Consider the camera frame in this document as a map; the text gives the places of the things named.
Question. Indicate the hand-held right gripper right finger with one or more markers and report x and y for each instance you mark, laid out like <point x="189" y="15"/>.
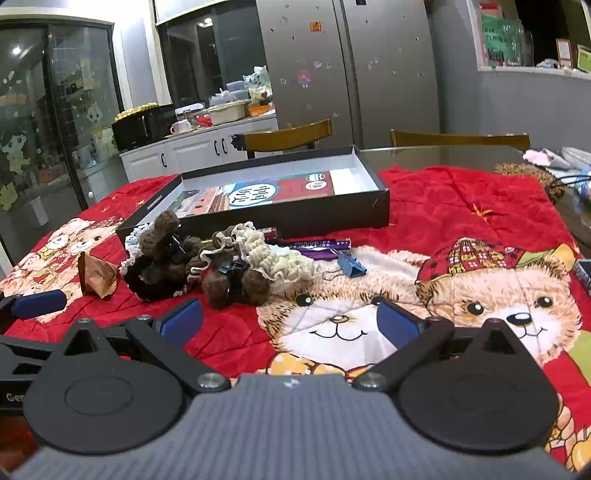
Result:
<point x="398" y="323"/>

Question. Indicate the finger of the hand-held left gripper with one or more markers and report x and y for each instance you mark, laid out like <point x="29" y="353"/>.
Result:
<point x="39" y="304"/>

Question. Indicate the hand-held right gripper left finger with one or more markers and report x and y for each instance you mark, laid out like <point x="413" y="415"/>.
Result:
<point x="179" y="322"/>

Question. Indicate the dark brown crochet scrunchie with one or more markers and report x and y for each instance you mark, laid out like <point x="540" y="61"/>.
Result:
<point x="152" y="272"/>

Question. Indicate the blue binder clip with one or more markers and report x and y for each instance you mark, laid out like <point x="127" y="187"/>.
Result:
<point x="351" y="265"/>

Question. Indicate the black shallow box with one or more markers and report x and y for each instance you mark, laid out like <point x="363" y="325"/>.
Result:
<point x="323" y="217"/>

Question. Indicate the brown paper wrapper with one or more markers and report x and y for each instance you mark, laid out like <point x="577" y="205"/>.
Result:
<point x="97" y="277"/>

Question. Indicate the brown lace-trimmed scrunchie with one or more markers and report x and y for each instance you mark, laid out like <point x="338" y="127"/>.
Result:
<point x="207" y="258"/>

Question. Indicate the dark hair claw clip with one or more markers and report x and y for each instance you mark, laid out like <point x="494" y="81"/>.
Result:
<point x="233" y="277"/>

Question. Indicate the small black hair clip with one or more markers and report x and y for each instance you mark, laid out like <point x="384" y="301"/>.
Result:
<point x="178" y="247"/>

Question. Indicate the purple packet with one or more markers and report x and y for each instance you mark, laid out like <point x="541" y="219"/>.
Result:
<point x="318" y="243"/>

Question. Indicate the cream crochet scrunchie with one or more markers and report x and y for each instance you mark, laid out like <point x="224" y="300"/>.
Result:
<point x="281" y="263"/>

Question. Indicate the red printed blanket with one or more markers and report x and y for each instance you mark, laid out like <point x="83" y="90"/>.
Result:
<point x="461" y="221"/>

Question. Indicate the printed card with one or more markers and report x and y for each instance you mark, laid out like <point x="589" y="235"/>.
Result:
<point x="258" y="194"/>

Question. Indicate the white kitchen cabinet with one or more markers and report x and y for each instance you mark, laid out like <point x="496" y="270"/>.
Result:
<point x="194" y="150"/>

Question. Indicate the sliding glass door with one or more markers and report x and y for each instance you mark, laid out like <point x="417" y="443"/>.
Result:
<point x="27" y="115"/>

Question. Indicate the white cup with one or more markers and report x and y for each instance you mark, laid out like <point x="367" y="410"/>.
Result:
<point x="181" y="126"/>

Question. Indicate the black microwave oven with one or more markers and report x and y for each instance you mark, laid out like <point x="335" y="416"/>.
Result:
<point x="138" y="127"/>

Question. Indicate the brown fuzzy item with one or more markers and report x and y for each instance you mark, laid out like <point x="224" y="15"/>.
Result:
<point x="531" y="173"/>

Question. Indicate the beige plastic basin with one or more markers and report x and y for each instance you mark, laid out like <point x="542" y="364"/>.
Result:
<point x="226" y="113"/>

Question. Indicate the wooden chair with black clip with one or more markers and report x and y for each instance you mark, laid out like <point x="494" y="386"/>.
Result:
<point x="286" y="136"/>

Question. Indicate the yellow items on microwave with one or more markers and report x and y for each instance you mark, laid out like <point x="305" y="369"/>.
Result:
<point x="136" y="110"/>

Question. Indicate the pink cloth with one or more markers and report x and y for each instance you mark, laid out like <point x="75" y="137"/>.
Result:
<point x="538" y="157"/>

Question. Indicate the clear plastic bags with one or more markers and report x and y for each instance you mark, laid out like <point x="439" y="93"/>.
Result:
<point x="575" y="159"/>

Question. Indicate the white plastic bags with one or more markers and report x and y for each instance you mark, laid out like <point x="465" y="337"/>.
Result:
<point x="257" y="83"/>

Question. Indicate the silver double-door fridge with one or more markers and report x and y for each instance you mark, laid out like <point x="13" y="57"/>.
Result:
<point x="383" y="69"/>

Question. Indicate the green wall poster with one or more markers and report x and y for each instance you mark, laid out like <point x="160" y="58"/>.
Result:
<point x="501" y="39"/>

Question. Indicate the small wooden picture frame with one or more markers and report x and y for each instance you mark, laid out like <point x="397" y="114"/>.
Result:
<point x="564" y="50"/>

